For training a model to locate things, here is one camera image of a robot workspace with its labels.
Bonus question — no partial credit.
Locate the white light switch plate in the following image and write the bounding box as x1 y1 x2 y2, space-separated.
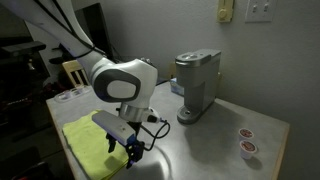
244 0 278 24

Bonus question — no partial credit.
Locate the yellow microfibre towel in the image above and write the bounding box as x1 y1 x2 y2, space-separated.
61 109 132 180

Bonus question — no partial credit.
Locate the blue cardboard box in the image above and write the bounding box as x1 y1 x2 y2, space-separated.
169 77 185 98

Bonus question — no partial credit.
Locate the black upright panel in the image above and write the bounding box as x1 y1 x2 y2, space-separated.
74 2 114 61

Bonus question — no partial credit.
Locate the grey pod coffee maker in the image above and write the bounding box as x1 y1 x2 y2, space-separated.
174 48 222 125

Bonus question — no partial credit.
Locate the black camera cable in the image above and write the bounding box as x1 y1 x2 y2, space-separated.
139 118 171 152

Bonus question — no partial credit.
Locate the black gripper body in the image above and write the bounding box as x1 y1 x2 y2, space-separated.
127 120 146 148

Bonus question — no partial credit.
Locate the yellow wall thermostat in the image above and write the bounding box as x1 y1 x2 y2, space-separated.
216 0 235 24

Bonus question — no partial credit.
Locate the black shelf board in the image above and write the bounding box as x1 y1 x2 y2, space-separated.
0 40 47 58

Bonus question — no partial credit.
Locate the light wooden chair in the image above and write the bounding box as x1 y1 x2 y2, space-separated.
61 59 91 88

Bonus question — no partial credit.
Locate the metal wire stand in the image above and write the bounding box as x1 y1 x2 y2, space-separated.
139 57 154 66

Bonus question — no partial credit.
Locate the black hat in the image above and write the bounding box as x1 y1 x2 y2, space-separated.
49 42 73 65

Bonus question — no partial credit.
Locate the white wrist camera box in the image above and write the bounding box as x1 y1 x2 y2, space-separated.
91 110 137 146

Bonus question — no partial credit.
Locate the white coffee pod red lid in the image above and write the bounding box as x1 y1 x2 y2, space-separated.
239 139 258 160
238 127 255 141

